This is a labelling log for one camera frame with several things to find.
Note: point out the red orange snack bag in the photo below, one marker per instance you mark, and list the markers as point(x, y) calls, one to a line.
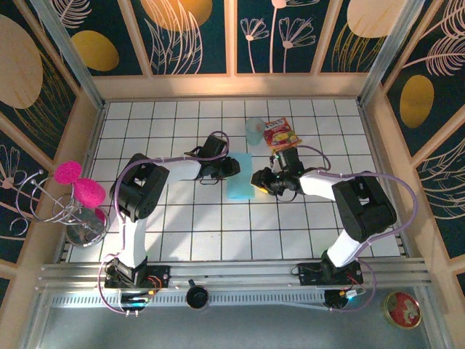
point(281, 136)

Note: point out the aluminium mounting rail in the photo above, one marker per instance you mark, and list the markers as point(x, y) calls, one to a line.
point(236, 270)

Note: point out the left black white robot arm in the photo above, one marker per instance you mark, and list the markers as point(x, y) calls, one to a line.
point(141, 189)

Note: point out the black round knob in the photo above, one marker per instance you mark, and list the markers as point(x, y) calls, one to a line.
point(197, 297)

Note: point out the aluminium frame post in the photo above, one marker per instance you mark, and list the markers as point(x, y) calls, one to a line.
point(72, 62)
point(385, 54)

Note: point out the small black controller board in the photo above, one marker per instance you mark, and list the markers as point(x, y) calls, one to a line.
point(134, 301)
point(336, 300)

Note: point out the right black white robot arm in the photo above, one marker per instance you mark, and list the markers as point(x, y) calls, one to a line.
point(363, 207)

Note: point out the translucent blue plastic cup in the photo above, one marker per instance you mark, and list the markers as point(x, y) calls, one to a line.
point(254, 132)

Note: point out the pink fuzzy ball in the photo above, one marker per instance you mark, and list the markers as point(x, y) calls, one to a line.
point(68, 171)
point(89, 192)

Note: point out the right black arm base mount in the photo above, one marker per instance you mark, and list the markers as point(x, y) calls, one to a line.
point(309, 272)

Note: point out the light blue paper sheet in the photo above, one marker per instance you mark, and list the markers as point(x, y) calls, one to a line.
point(239, 189)

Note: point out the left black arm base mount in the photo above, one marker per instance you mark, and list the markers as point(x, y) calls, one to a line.
point(156, 276)

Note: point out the round red tin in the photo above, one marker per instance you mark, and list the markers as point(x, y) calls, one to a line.
point(402, 309)

